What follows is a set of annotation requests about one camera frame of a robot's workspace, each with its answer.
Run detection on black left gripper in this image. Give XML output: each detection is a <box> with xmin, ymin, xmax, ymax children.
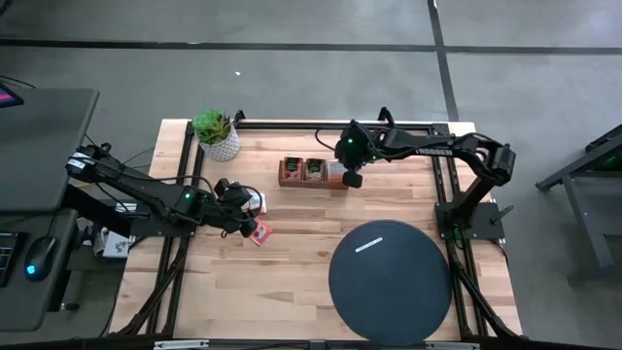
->
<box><xmin>213</xmin><ymin>177</ymin><xmax>259</xmax><ymax>239</ymax></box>

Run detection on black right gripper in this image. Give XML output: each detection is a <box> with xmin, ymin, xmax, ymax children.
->
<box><xmin>335</xmin><ymin>124</ymin><xmax>379</xmax><ymax>190</ymax></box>

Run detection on wooden compartment tea box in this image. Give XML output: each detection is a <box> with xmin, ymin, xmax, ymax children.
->
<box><xmin>277</xmin><ymin>156</ymin><xmax>350</xmax><ymax>191</ymax></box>

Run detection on succulent in patterned white pot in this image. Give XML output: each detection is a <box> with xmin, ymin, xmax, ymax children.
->
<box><xmin>191</xmin><ymin>108</ymin><xmax>242</xmax><ymax>163</ymax></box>

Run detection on round dark blue placemat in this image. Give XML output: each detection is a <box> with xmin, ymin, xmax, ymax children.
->
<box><xmin>328</xmin><ymin>219</ymin><xmax>453</xmax><ymax>347</ymax></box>

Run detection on white printed box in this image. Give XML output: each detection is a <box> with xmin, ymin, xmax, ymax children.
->
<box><xmin>91</xmin><ymin>227</ymin><xmax>133</xmax><ymax>260</ymax></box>

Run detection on black computer mouse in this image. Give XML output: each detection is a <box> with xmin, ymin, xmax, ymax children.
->
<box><xmin>23</xmin><ymin>235</ymin><xmax>58</xmax><ymax>283</ymax></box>

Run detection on dark grey desk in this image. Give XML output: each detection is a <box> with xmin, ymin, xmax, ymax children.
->
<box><xmin>0</xmin><ymin>87</ymin><xmax>101</xmax><ymax>332</ymax></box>

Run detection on backlit black keyboard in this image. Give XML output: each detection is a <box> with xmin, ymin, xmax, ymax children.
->
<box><xmin>0</xmin><ymin>231</ymin><xmax>25</xmax><ymax>288</ymax></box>

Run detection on dark metal side table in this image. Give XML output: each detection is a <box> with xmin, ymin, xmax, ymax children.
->
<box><xmin>536</xmin><ymin>123</ymin><xmax>622</xmax><ymax>286</ymax></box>

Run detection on monitor with pink screen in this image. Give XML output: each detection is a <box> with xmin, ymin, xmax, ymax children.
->
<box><xmin>0</xmin><ymin>82</ymin><xmax>25</xmax><ymax>110</ymax></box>

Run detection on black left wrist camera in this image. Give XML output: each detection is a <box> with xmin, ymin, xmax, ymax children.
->
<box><xmin>228</xmin><ymin>181</ymin><xmax>255</xmax><ymax>204</ymax></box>

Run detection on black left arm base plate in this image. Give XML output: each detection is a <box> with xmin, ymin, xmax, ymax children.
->
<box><xmin>129</xmin><ymin>213</ymin><xmax>200</xmax><ymax>238</ymax></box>

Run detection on black aluminium table frame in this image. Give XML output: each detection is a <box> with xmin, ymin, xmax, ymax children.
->
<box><xmin>109</xmin><ymin>119</ymin><xmax>524</xmax><ymax>341</ymax></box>

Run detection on thin black floor cable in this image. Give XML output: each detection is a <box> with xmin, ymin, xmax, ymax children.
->
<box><xmin>121</xmin><ymin>147</ymin><xmax>156</xmax><ymax>165</ymax></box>

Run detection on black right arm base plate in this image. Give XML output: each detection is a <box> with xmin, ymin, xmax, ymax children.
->
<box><xmin>434</xmin><ymin>201</ymin><xmax>515</xmax><ymax>240</ymax></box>

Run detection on silver bracket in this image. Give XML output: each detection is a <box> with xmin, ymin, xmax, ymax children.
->
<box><xmin>426</xmin><ymin>341</ymin><xmax>481</xmax><ymax>350</ymax></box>
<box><xmin>154</xmin><ymin>339</ymin><xmax>210</xmax><ymax>350</ymax></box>

